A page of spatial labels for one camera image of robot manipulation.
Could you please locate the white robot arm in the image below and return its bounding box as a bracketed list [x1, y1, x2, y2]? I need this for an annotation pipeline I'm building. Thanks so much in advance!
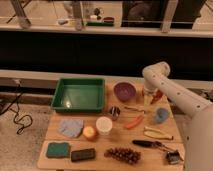
[142, 62, 213, 171]

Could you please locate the red yellow apple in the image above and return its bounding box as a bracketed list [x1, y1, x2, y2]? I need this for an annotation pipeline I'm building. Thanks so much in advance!
[83, 126, 97, 141]

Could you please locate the orange bowl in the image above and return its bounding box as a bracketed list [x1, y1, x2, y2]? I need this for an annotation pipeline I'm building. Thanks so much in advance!
[144, 90, 163, 105]

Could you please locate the small metal cup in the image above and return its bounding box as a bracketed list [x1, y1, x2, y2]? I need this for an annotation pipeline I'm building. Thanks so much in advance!
[109, 106, 120, 120]

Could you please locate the wooden board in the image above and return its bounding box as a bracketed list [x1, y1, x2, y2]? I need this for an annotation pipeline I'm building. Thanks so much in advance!
[36, 77, 187, 171]

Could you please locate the purple bowl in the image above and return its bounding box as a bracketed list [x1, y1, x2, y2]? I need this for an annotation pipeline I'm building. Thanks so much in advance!
[113, 82, 136, 102]

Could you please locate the orange carrot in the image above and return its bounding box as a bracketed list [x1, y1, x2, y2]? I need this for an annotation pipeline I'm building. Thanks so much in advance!
[124, 115, 144, 129]

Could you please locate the black binder clip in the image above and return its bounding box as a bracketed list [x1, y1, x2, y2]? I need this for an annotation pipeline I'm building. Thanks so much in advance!
[166, 151, 182, 165]

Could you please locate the green plastic tray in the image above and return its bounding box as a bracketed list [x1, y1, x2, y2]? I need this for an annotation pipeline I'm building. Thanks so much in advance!
[51, 78, 105, 113]

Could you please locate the light blue cloth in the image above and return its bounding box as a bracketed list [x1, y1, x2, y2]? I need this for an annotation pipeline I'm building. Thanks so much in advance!
[58, 119, 84, 138]

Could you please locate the brown grape bunch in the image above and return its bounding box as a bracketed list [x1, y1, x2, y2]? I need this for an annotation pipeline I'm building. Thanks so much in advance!
[104, 148, 141, 165]

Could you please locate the white lidded container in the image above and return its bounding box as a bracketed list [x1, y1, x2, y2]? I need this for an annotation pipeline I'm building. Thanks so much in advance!
[96, 117, 113, 135]

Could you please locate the black cable on floor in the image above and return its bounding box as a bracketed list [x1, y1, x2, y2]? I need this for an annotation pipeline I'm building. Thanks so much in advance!
[0, 79, 34, 136]

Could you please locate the blue cup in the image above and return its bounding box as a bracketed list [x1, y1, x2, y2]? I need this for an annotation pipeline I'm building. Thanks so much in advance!
[155, 108, 169, 124]

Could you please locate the yellow banana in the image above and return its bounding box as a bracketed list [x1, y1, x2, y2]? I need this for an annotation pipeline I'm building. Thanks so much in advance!
[143, 126, 173, 140]

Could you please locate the black handled tool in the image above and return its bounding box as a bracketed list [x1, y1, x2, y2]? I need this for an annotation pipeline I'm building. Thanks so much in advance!
[132, 140, 175, 152]

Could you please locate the green sponge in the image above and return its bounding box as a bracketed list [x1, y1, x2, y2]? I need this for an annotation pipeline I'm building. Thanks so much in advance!
[46, 142, 70, 158]

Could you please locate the black eraser block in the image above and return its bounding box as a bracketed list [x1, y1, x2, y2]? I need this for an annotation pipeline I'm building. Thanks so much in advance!
[71, 148, 96, 162]

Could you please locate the thin metal rod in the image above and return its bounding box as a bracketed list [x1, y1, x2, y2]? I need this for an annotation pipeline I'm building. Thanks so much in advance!
[124, 106, 146, 113]

